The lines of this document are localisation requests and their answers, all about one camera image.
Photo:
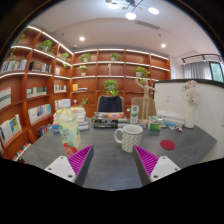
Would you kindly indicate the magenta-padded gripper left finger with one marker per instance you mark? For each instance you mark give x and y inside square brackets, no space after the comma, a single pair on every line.
[60,166]

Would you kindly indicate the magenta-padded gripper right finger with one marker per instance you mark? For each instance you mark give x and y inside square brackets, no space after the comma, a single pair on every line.
[165,166]

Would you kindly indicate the clear drink bottle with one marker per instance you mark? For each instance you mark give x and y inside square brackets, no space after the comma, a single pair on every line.
[69,128]

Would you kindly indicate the flat round red coaster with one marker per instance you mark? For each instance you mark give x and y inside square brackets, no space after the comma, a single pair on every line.
[167,144]

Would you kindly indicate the white mug with triangle pattern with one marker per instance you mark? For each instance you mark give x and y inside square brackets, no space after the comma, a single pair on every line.
[131,140]

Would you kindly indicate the green and white box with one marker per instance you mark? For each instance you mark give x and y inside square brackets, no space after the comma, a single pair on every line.
[155,124]

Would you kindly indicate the white vase with pale flowers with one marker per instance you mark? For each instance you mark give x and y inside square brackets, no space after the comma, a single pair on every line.
[190,116]

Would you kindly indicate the tall green and white carton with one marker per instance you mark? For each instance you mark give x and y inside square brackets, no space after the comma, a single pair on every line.
[134,115]

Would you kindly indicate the stack of dark books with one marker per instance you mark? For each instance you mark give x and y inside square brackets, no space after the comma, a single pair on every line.
[106,121]

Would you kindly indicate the tan chair back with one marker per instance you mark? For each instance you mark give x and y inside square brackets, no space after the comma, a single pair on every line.
[136,101]

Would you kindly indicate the wooden artist mannequin figure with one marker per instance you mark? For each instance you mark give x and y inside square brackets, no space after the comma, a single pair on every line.
[145,96]

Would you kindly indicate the dark office chair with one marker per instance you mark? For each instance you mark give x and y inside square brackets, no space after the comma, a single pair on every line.
[110,104]

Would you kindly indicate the brown wooden shelf unit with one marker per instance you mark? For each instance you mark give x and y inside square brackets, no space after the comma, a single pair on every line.
[90,85]

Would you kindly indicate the grey curtain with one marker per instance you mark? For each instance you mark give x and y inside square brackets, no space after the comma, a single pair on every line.
[196,70]

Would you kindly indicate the window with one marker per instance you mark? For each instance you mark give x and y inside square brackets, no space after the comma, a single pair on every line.
[217,71]

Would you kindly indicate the round recessed ceiling light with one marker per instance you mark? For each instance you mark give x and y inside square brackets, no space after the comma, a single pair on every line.
[163,45]
[81,38]

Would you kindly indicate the ceiling air vent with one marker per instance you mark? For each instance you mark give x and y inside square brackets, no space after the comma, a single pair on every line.
[147,25]

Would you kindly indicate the branched ceiling lamp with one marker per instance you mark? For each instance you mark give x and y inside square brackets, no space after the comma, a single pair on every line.
[130,15]

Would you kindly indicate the white wall switch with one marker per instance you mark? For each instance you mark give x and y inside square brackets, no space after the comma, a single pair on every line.
[168,98]

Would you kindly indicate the black ceiling track light rail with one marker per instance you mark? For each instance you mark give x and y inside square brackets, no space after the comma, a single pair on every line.
[201,55]

